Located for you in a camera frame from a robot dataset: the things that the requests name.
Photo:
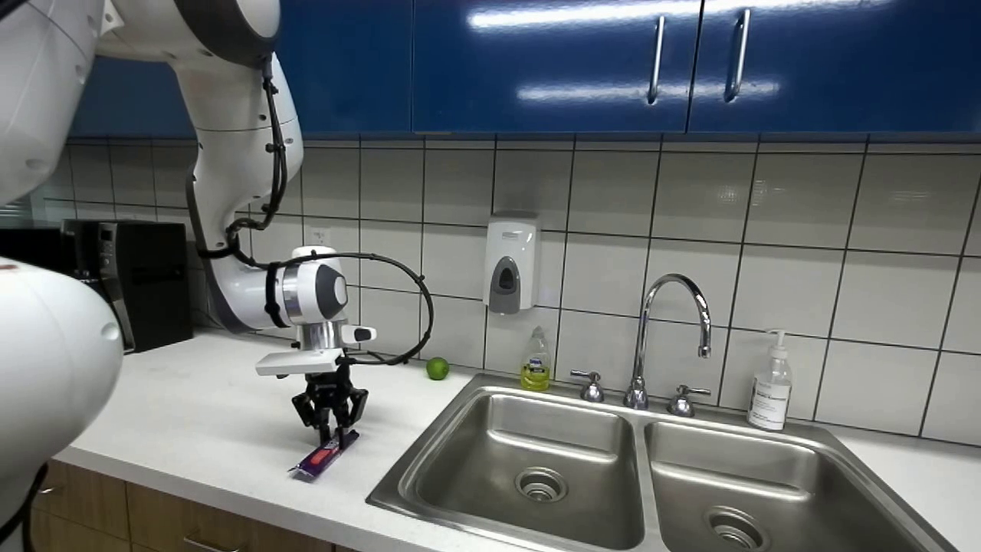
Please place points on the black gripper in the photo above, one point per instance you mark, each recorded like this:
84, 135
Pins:
329, 392

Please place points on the purple protein bar snack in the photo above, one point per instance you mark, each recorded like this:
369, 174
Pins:
319, 461

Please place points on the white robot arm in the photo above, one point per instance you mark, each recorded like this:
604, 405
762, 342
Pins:
235, 174

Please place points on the sink drain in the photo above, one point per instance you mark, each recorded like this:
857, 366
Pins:
738, 528
540, 486

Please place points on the stainless steel double sink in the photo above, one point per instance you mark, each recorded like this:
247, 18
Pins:
572, 450

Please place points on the green lime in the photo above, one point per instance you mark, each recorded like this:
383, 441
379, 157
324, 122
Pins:
437, 368

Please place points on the wooden drawer front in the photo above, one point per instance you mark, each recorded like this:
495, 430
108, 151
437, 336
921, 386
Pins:
173, 516
92, 502

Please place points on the yellow dish soap bottle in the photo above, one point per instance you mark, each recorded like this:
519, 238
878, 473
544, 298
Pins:
535, 368

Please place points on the black coffee maker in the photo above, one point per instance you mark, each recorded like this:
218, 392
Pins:
153, 279

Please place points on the chrome gooseneck faucet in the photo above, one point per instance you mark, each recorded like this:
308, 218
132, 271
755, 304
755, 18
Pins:
645, 339

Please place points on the black box appliance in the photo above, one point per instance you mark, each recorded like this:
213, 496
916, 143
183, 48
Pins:
33, 245

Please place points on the clear pump soap bottle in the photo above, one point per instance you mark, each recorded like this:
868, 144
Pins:
770, 392

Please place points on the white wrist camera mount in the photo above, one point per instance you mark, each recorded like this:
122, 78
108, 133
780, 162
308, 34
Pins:
296, 359

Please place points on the wall soap dispenser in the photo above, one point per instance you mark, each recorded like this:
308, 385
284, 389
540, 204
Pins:
510, 260

